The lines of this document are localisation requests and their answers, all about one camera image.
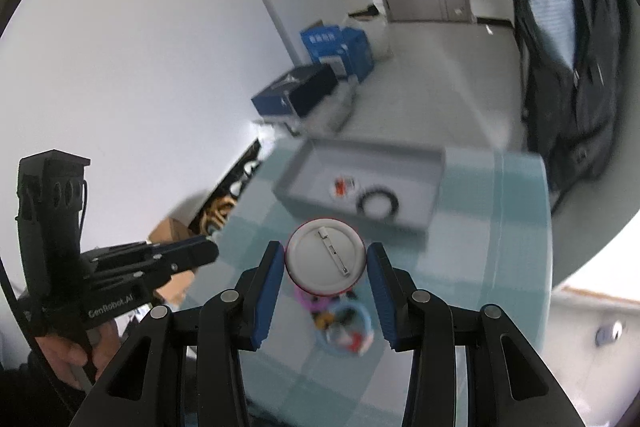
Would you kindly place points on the black backpack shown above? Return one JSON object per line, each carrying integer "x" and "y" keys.
{"x": 585, "y": 117}

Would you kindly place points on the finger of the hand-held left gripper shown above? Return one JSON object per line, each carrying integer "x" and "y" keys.
{"x": 192, "y": 251}
{"x": 140, "y": 276}

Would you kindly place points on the striped white cloth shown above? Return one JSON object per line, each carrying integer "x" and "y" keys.
{"x": 552, "y": 22}

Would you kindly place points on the white carton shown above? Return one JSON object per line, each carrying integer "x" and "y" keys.
{"x": 377, "y": 37}

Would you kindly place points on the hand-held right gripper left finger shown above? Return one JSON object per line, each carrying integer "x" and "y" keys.
{"x": 265, "y": 302}

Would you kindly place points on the white round pin badge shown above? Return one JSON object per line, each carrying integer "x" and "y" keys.
{"x": 320, "y": 264}

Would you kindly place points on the black and blue box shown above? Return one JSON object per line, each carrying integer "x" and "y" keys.
{"x": 280, "y": 99}

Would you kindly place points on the person's left hand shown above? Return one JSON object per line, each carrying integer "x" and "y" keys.
{"x": 107, "y": 342}

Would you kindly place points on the teal checked tablecloth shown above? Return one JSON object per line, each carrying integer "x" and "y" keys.
{"x": 490, "y": 257}

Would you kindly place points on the small red white charm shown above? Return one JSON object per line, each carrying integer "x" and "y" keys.
{"x": 342, "y": 187}

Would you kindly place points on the brown cardboard box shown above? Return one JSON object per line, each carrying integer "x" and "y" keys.
{"x": 170, "y": 232}

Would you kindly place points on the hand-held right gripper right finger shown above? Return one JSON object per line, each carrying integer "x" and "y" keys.
{"x": 382, "y": 297}

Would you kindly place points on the blue cardboard box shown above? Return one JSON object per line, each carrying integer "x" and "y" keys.
{"x": 359, "y": 54}
{"x": 320, "y": 44}

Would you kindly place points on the person's left forearm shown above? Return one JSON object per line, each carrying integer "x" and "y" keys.
{"x": 30, "y": 399}

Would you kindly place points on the grey shallow tray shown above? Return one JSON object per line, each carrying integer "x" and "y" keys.
{"x": 310, "y": 179}

